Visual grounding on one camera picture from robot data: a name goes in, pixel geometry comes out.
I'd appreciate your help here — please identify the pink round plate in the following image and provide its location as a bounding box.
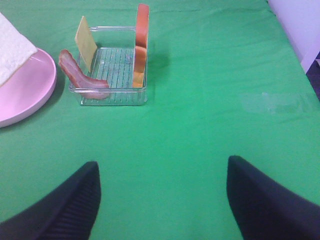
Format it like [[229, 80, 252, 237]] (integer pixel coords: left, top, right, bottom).
[[0, 48, 57, 128]]

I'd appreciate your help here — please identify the bacon strip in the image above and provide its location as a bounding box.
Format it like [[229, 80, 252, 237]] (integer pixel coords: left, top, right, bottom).
[[58, 49, 109, 89]]

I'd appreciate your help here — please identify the green tablecloth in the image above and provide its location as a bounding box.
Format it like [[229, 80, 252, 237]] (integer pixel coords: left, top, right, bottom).
[[0, 0, 320, 240]]

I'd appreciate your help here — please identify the toast bread slice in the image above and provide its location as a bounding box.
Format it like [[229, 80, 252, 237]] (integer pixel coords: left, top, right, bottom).
[[0, 13, 38, 86], [132, 3, 149, 88]]

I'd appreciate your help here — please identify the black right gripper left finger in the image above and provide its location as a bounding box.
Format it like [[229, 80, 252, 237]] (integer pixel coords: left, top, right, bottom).
[[0, 161, 102, 240]]

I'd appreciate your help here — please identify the right clear plastic container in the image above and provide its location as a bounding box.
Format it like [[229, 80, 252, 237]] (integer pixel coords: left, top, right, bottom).
[[69, 26, 148, 106]]

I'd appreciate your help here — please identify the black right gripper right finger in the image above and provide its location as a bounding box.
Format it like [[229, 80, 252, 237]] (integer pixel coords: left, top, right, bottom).
[[226, 155, 320, 240]]

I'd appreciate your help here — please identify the yellow cheese slice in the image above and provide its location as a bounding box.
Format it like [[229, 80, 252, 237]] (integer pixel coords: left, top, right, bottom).
[[74, 15, 98, 73]]

